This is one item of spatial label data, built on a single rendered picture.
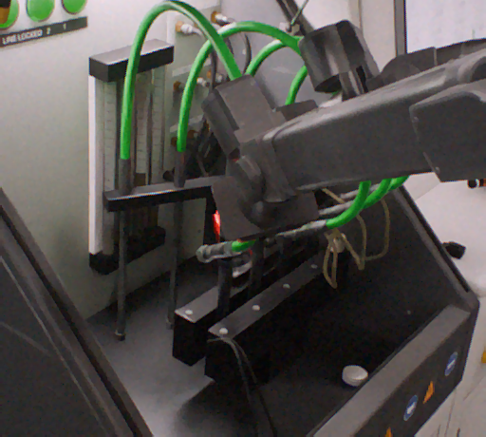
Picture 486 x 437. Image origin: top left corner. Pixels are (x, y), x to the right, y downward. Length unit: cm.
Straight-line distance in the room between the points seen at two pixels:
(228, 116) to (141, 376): 67
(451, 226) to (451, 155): 120
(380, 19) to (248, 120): 74
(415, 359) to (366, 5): 57
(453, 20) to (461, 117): 135
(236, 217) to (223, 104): 14
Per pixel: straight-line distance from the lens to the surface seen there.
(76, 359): 94
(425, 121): 41
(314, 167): 65
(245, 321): 126
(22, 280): 95
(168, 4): 109
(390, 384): 125
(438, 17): 168
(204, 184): 136
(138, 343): 146
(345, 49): 99
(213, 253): 107
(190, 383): 138
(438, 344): 134
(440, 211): 165
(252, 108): 80
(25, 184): 129
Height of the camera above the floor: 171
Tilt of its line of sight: 28 degrees down
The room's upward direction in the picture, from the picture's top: 6 degrees clockwise
